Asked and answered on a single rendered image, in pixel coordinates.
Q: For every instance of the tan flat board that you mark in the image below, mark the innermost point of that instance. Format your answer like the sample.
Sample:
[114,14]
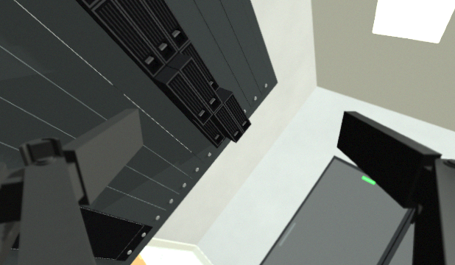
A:
[138,261]

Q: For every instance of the black server rack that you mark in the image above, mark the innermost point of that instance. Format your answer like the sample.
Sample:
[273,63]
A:
[47,90]

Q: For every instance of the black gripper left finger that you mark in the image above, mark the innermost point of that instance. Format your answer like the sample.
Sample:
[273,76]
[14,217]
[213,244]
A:
[54,182]

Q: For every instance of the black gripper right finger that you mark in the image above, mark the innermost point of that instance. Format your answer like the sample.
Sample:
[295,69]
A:
[414,175]

